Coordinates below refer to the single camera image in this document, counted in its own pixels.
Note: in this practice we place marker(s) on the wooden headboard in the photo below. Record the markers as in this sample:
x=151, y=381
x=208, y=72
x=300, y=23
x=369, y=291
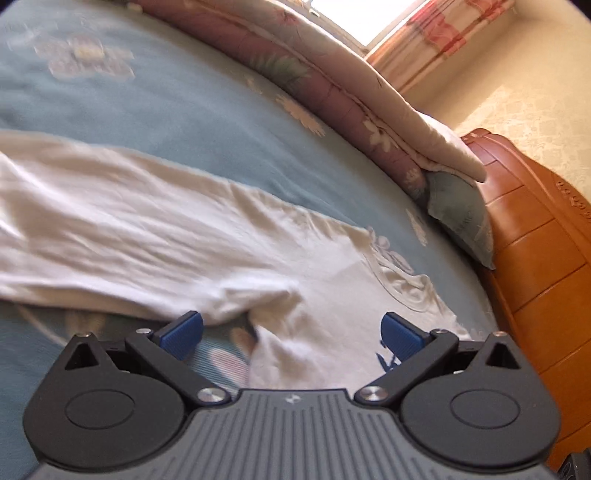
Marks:
x=540, y=258

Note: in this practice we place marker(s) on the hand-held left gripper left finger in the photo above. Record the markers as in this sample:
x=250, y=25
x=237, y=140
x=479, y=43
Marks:
x=182, y=334

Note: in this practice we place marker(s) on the pink curtain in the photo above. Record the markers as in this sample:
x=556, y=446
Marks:
x=438, y=41

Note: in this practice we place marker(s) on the white printed long-sleeve shirt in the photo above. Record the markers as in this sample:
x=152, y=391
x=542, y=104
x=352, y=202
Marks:
x=161, y=230

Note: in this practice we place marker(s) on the green pillow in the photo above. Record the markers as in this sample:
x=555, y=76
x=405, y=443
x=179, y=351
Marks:
x=459, y=212

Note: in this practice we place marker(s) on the pink floral folded quilt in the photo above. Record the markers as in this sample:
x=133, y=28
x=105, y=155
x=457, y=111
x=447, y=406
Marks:
x=332, y=87

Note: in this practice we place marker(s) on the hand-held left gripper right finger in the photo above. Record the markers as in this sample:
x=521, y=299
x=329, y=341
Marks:
x=401, y=339

